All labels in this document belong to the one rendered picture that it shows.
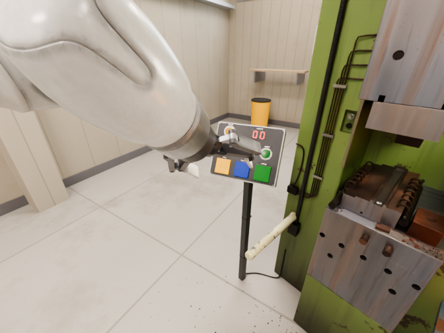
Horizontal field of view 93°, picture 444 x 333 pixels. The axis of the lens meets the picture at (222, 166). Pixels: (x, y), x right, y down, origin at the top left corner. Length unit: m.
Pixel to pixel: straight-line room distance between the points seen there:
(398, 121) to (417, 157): 0.55
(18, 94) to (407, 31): 0.91
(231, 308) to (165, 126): 1.57
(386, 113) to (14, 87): 0.92
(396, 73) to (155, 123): 0.81
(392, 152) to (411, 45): 0.69
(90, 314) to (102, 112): 1.76
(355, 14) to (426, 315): 1.32
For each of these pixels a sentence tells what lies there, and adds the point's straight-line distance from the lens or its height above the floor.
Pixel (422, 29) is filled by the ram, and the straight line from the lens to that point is 0.90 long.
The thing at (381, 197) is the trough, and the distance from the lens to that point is 1.10.
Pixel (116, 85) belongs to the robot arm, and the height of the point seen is 1.49.
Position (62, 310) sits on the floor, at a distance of 2.01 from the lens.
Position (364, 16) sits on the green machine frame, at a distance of 1.09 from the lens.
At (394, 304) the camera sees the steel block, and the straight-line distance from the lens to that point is 1.22.
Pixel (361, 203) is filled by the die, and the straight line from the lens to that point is 1.05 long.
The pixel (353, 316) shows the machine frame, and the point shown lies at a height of 0.40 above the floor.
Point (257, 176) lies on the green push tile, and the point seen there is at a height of 0.99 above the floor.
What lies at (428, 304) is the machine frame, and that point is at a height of 0.53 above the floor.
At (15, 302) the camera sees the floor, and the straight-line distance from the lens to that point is 2.24.
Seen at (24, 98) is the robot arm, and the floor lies 1.47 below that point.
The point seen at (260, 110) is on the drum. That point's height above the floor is 0.47.
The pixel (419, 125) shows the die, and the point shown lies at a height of 1.31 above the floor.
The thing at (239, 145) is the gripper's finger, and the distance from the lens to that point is 0.37.
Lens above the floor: 1.51
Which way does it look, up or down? 28 degrees down
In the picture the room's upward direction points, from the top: straight up
